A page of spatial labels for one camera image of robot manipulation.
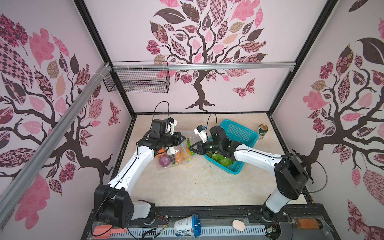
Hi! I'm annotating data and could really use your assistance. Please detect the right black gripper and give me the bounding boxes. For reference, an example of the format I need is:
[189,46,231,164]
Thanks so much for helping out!
[188,139,222,156]

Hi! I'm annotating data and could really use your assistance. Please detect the green toy chili pepper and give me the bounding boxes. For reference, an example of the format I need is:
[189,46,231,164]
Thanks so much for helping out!
[187,138,195,157]

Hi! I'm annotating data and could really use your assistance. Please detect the clear blue zip top bag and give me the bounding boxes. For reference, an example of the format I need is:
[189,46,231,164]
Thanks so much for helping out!
[154,132,198,170]

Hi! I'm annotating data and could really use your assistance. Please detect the brown toy walnut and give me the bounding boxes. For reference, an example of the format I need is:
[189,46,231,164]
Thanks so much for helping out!
[175,152,185,164]

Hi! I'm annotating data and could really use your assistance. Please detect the green toy lettuce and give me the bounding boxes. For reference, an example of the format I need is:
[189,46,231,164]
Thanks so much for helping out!
[210,154,234,167]

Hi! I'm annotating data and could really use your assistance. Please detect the purple toy onion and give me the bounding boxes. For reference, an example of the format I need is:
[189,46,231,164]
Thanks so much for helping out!
[159,155,172,168]

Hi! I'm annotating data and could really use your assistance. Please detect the teal plastic basket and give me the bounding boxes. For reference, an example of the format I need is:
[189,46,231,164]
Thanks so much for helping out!
[203,119,259,175]

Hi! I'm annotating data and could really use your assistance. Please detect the yellow brown toy potato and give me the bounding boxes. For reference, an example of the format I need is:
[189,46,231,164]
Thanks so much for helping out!
[181,147,192,159]

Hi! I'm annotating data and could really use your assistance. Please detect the orange toy pumpkin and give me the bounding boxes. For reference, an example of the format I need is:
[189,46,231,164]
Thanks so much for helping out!
[156,148,167,158]

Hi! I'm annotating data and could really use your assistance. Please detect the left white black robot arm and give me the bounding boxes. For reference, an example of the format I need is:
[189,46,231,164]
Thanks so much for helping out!
[94,132,186,229]

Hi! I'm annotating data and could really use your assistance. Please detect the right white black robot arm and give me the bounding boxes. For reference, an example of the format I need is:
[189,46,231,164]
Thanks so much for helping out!
[189,126,309,222]

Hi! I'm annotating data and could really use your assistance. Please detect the green drink can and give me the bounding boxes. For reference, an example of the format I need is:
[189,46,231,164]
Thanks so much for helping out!
[258,124,268,140]

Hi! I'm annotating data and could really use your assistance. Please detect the white blue yogurt cup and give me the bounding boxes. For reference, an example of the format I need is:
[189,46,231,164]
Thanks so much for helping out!
[174,214,202,238]

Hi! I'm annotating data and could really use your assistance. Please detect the pink egg shaped toy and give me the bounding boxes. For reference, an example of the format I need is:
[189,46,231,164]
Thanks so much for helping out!
[232,220,246,232]

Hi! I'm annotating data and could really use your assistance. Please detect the red plastic spatula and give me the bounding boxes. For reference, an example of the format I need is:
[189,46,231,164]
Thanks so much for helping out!
[92,225,128,239]

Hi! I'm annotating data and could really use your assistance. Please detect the brown amber bottle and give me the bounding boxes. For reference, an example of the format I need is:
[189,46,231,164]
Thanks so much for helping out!
[295,218,323,230]

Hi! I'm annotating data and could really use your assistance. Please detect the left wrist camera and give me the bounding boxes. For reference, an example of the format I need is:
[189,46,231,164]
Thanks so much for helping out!
[149,118,177,139]

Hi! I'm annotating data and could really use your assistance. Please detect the black wire wall basket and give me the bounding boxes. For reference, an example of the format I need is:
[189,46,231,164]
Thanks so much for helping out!
[104,60,171,93]

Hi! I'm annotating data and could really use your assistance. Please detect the white slotted cable duct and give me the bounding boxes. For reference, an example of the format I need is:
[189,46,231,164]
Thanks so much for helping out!
[109,226,267,240]

